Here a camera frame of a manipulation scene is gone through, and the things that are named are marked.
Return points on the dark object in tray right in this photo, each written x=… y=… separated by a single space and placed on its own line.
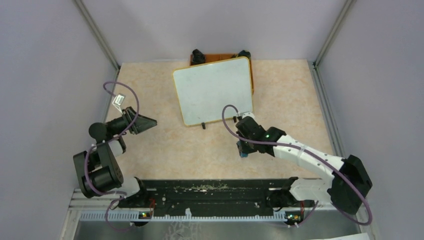
x=244 y=53

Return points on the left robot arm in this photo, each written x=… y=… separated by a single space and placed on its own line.
x=97 y=170

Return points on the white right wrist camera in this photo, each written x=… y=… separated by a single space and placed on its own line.
x=247 y=115

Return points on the aluminium frame rail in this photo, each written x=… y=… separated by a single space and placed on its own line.
x=79 y=201

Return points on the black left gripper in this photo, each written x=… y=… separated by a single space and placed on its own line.
x=141 y=124

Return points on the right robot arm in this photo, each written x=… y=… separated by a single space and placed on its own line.
x=343 y=182

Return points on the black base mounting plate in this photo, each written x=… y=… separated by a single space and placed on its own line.
x=211 y=198

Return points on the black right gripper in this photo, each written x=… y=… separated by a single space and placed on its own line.
x=246 y=149

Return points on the white whiteboard with yellow frame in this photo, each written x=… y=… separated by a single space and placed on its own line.
x=212 y=91

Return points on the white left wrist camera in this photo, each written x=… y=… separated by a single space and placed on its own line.
x=118 y=101

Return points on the black object in tray left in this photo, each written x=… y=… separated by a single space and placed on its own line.
x=197 y=57

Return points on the white slotted cable duct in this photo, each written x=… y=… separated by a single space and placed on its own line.
x=136 y=216

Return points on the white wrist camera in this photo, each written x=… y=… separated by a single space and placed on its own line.
x=247 y=115
x=118 y=101

